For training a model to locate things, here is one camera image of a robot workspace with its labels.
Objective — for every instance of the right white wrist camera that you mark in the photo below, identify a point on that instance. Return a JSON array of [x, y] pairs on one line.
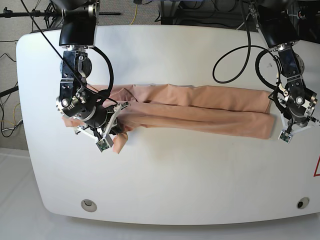
[[104, 143]]

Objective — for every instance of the peach pink T-shirt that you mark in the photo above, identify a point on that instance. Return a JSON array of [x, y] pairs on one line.
[[209, 109]]

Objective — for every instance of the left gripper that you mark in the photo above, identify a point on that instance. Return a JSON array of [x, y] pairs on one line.
[[294, 123]]

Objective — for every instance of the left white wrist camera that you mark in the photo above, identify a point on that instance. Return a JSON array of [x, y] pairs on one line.
[[285, 136]]

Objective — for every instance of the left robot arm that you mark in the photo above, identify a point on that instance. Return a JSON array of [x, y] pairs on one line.
[[295, 102]]

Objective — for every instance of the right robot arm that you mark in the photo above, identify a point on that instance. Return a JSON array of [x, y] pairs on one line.
[[79, 105]]

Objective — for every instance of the left grey table grommet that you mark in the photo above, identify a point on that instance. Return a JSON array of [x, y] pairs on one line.
[[88, 205]]

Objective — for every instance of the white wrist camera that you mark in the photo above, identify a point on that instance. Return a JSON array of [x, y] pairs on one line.
[[104, 143], [285, 136]]

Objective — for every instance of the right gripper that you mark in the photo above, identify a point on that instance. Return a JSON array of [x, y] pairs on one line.
[[103, 121]]

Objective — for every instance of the right black table grommet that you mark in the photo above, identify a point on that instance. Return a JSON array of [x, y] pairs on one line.
[[303, 203]]

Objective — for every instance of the red triangle sticker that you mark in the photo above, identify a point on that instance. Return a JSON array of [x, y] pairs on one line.
[[317, 169]]

